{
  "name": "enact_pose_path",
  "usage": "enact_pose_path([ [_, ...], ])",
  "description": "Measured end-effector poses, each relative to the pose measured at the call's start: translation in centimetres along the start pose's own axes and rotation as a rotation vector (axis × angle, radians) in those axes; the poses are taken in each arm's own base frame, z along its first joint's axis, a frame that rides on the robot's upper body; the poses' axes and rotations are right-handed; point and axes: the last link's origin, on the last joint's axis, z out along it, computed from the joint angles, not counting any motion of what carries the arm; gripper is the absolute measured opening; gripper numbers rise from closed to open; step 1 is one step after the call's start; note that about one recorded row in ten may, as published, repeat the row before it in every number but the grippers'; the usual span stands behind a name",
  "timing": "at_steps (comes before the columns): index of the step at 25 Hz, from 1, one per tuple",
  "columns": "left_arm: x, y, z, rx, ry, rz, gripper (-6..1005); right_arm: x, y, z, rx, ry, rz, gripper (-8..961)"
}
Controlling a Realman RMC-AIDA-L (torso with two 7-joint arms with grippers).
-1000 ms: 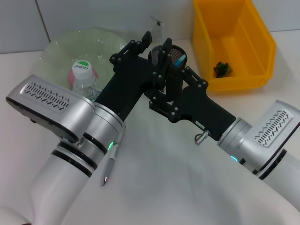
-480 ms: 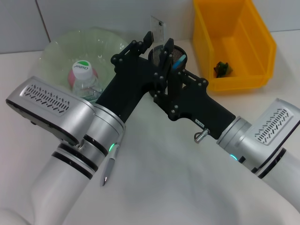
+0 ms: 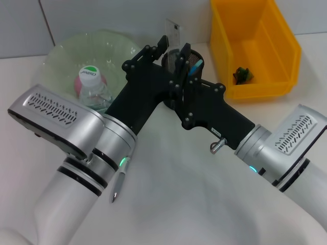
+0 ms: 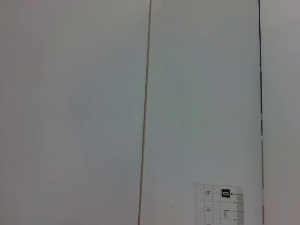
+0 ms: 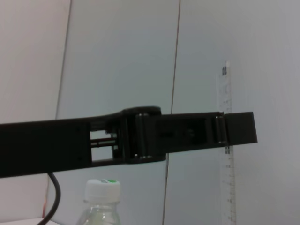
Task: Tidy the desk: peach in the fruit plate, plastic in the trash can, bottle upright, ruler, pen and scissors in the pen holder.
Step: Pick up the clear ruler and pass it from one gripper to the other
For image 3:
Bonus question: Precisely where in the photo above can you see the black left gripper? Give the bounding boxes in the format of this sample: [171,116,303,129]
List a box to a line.
[104,35,191,135]

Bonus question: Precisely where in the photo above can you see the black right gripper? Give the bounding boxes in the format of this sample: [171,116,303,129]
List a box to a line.
[181,76,256,151]

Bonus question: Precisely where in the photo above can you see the blue plastic scissors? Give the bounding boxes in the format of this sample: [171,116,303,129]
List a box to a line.
[189,59,204,77]

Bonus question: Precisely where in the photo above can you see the clear plastic ruler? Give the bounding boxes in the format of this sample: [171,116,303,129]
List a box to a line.
[165,17,185,67]

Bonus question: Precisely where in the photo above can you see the green plastic scrap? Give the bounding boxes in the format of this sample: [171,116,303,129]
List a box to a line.
[231,66,254,85]

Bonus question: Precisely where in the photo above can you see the clear green-label water bottle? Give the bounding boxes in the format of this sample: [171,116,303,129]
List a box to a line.
[78,65,114,114]

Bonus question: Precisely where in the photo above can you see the pink peach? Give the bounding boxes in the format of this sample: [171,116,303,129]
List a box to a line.
[73,73,108,97]

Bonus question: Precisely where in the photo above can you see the silver ballpoint pen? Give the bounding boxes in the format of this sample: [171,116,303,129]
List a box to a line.
[110,157,132,204]

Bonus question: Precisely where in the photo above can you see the black mesh pen holder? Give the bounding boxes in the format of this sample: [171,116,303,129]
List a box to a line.
[161,48,205,110]

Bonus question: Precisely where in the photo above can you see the translucent green fruit plate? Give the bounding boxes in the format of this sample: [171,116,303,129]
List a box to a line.
[42,29,145,103]

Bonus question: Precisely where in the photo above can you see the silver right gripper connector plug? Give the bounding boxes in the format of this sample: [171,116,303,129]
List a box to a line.
[209,137,228,154]

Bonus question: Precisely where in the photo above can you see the yellow plastic bin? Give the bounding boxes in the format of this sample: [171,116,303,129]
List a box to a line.
[209,0,302,101]

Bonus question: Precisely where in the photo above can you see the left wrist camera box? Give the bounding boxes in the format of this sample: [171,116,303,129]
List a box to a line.
[7,84,106,161]

